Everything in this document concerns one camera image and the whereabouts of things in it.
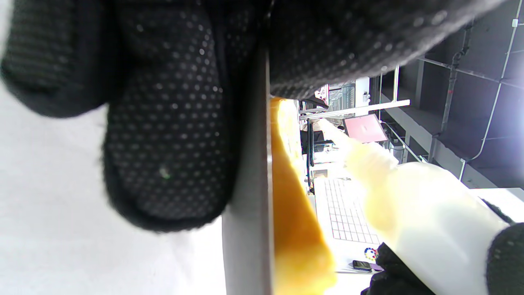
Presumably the person's left hand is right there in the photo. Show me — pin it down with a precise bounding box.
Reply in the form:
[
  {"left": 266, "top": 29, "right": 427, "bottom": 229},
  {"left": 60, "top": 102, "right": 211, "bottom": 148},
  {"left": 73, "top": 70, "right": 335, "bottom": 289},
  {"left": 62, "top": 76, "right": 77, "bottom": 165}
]
[{"left": 0, "top": 0, "right": 504, "bottom": 232}]

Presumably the person's right hand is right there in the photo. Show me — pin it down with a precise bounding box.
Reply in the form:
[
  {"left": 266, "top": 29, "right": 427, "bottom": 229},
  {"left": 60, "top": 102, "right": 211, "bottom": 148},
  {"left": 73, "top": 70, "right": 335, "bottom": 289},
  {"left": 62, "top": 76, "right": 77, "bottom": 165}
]
[{"left": 360, "top": 199, "right": 524, "bottom": 295}]

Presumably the white squeeze honey bottle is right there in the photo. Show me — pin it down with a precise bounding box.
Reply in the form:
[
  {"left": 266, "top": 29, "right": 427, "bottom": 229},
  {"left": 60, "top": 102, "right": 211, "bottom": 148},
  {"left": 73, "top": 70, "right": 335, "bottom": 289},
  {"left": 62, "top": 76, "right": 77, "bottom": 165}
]
[{"left": 317, "top": 118, "right": 510, "bottom": 295}]

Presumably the grey round plate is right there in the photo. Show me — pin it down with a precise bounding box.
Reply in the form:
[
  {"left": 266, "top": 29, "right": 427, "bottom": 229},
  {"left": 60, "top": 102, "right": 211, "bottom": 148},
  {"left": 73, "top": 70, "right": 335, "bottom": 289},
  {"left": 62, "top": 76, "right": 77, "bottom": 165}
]
[{"left": 221, "top": 45, "right": 274, "bottom": 295}]

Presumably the yellow toast slice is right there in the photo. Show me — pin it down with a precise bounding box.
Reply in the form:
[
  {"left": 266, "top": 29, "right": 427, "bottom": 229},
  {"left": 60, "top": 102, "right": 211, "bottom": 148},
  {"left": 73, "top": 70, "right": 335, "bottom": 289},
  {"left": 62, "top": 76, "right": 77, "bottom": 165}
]
[{"left": 270, "top": 98, "right": 337, "bottom": 295}]

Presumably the white laptop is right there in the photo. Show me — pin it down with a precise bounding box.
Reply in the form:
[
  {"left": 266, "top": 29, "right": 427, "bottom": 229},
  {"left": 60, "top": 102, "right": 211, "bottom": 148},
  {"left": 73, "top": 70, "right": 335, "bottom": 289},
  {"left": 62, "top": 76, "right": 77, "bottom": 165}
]
[{"left": 313, "top": 114, "right": 389, "bottom": 274}]

